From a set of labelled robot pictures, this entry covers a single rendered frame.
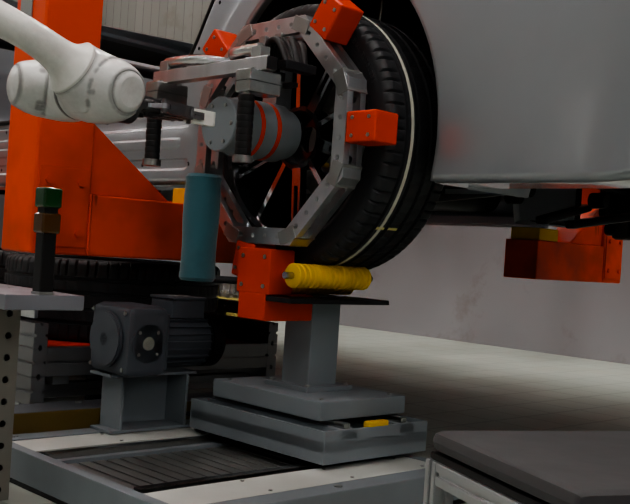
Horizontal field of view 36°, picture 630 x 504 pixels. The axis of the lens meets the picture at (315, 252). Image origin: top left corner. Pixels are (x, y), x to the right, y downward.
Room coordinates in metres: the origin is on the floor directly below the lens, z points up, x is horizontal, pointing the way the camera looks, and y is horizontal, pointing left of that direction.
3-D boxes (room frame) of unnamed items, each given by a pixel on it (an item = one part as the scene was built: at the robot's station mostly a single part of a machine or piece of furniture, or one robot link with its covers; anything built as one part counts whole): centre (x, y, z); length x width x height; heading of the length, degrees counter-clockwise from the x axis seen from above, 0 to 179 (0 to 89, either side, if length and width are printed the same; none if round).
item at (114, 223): (2.76, 0.46, 0.69); 0.52 x 0.17 x 0.35; 134
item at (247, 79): (2.12, 0.15, 0.93); 0.09 x 0.05 x 0.05; 134
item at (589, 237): (4.20, -1.03, 0.69); 0.52 x 0.17 x 0.35; 134
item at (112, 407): (2.58, 0.36, 0.26); 0.42 x 0.18 x 0.35; 134
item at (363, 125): (2.16, -0.11, 0.85); 0.09 x 0.08 x 0.07; 44
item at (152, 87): (2.36, 0.38, 0.93); 0.09 x 0.05 x 0.05; 134
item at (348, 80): (2.38, 0.12, 0.85); 0.54 x 0.07 x 0.54; 44
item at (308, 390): (2.50, -0.01, 0.32); 0.40 x 0.30 x 0.28; 44
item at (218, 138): (2.33, 0.17, 0.85); 0.21 x 0.14 x 0.14; 134
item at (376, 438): (2.50, -0.01, 0.13); 0.50 x 0.36 x 0.10; 44
